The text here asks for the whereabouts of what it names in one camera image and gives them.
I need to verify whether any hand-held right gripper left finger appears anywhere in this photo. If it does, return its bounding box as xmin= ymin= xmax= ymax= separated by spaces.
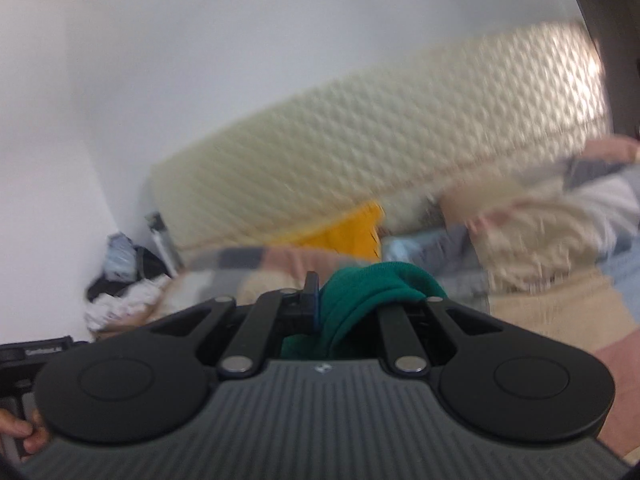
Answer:
xmin=147 ymin=271 xmax=321 ymax=378

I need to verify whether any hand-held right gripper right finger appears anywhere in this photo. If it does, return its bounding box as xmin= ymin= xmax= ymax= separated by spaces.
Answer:
xmin=375 ymin=296 xmax=505 ymax=377

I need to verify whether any green garment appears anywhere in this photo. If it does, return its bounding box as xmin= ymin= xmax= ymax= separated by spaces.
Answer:
xmin=279 ymin=261 xmax=449 ymax=361

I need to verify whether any person's left hand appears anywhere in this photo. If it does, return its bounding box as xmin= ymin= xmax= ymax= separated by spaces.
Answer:
xmin=0 ymin=407 xmax=51 ymax=457

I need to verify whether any yellow plush object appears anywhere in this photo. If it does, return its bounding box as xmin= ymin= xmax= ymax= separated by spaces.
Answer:
xmin=282 ymin=200 xmax=387 ymax=262

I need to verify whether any wooden nightstand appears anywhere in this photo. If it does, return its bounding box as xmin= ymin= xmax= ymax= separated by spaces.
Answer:
xmin=92 ymin=312 xmax=153 ymax=343

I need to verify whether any blue white tissue pack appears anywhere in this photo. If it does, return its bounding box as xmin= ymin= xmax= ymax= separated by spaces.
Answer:
xmin=104 ymin=232 xmax=139 ymax=282

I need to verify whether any black cloth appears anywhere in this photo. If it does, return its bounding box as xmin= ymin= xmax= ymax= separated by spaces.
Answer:
xmin=86 ymin=246 xmax=175 ymax=307

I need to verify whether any silver metal stand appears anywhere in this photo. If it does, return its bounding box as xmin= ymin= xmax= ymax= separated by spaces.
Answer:
xmin=144 ymin=211 xmax=185 ymax=277

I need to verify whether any pastel patchwork blanket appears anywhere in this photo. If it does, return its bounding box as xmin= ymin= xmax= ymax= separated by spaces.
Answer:
xmin=95 ymin=135 xmax=640 ymax=461

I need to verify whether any cream quilted headboard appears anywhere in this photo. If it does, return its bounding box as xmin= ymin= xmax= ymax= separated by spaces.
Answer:
xmin=150 ymin=20 xmax=615 ymax=261

